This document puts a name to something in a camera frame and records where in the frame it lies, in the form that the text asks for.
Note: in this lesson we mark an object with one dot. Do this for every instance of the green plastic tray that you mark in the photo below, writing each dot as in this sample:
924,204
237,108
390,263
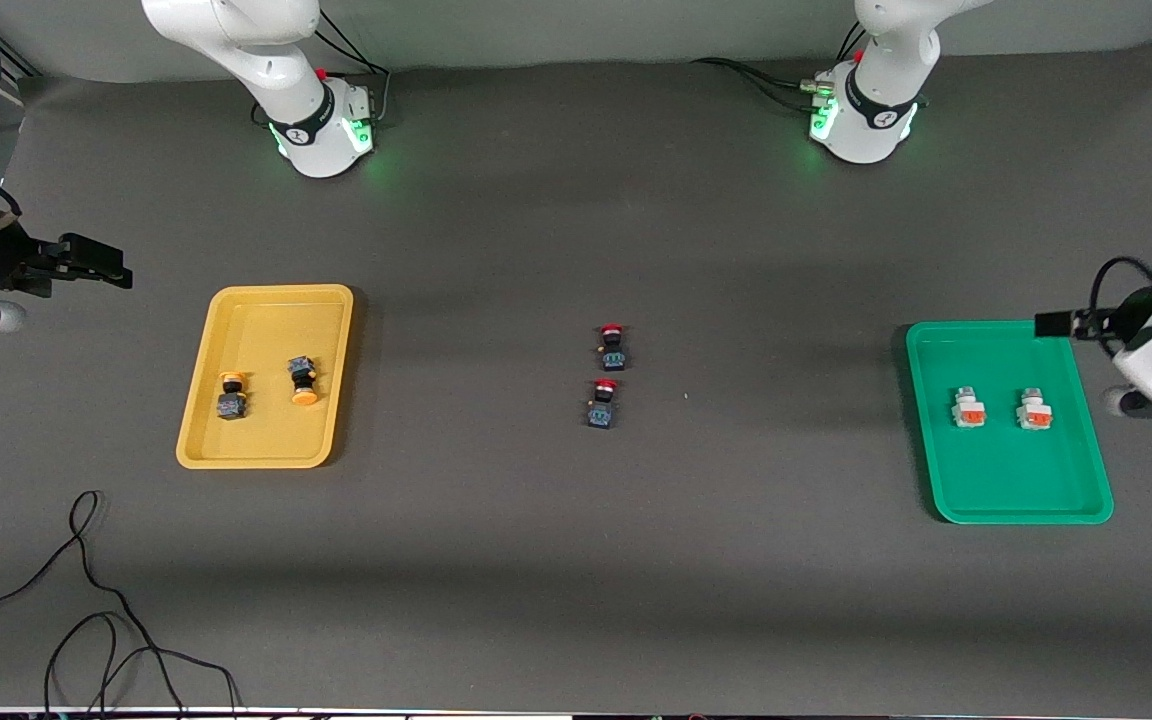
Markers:
996,480

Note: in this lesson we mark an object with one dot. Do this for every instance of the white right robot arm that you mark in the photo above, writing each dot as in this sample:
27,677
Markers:
306,110

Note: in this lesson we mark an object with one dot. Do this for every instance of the aluminium frame rail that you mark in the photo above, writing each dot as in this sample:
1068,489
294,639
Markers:
21,68

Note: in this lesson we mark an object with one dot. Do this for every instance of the dark grey table mat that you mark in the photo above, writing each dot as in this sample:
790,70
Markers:
576,600

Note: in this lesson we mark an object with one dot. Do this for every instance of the yellow plastic tray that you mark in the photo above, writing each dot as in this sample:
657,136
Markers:
266,440

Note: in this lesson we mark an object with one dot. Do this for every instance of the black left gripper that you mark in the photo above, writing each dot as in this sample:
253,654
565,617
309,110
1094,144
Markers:
1099,321

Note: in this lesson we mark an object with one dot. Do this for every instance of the yellow cap push button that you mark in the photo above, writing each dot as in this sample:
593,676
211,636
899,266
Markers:
231,405
304,393

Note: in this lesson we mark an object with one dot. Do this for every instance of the red cap push button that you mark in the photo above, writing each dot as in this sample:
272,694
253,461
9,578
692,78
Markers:
601,412
614,355

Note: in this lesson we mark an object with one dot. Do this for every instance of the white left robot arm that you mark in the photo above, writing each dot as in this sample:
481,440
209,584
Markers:
871,100

